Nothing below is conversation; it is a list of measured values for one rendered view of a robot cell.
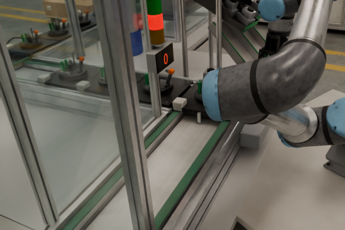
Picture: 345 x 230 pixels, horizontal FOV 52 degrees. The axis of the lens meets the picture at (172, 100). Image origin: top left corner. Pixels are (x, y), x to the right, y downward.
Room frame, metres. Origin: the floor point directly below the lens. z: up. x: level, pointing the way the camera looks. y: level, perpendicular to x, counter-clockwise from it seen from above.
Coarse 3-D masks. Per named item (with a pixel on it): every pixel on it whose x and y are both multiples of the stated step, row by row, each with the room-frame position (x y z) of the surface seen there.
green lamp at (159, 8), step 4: (148, 0) 1.15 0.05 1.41; (152, 0) 1.14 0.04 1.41; (156, 0) 1.15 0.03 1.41; (160, 0) 1.16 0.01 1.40; (148, 4) 1.15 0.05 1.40; (152, 4) 1.14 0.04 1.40; (156, 4) 1.14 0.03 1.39; (160, 4) 1.15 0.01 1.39; (148, 8) 1.15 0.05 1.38; (152, 8) 1.14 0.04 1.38; (156, 8) 1.14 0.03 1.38; (160, 8) 1.15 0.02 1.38; (148, 12) 1.15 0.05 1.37; (152, 12) 1.14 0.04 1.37; (156, 12) 1.14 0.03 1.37; (160, 12) 1.15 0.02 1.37
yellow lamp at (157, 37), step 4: (152, 32) 1.15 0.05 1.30; (156, 32) 1.14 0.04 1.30; (160, 32) 1.15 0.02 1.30; (152, 36) 1.15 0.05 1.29; (156, 36) 1.14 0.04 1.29; (160, 36) 1.15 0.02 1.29; (152, 40) 1.15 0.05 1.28; (156, 40) 1.14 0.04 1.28; (160, 40) 1.15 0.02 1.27; (164, 40) 1.16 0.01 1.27; (156, 44) 1.14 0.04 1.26
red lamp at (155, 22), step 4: (148, 16) 1.16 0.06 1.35; (152, 16) 1.14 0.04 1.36; (156, 16) 1.14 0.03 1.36; (160, 16) 1.15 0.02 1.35; (148, 20) 1.16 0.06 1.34; (152, 20) 1.14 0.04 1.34; (156, 20) 1.14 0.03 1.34; (160, 20) 1.15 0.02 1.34; (148, 24) 1.16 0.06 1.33; (152, 24) 1.15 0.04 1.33; (156, 24) 1.14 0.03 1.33; (160, 24) 1.15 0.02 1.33; (152, 28) 1.15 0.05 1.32; (156, 28) 1.14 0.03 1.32; (160, 28) 1.15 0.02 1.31
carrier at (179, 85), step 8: (160, 80) 1.44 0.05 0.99; (176, 80) 1.47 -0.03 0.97; (184, 80) 1.46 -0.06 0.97; (160, 88) 1.36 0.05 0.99; (168, 88) 1.35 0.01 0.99; (176, 88) 1.38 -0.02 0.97; (184, 88) 1.38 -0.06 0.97; (168, 96) 1.32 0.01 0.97; (176, 96) 1.31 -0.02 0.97; (168, 104) 1.25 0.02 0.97
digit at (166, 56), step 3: (165, 51) 1.16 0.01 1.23; (162, 54) 1.14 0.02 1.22; (165, 54) 1.16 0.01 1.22; (168, 54) 1.18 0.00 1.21; (162, 57) 1.14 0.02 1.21; (165, 57) 1.15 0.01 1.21; (168, 57) 1.17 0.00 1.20; (162, 60) 1.13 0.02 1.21; (165, 60) 1.15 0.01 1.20; (168, 60) 1.17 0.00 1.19; (165, 63) 1.15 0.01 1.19; (168, 63) 1.17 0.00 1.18; (165, 66) 1.15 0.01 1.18
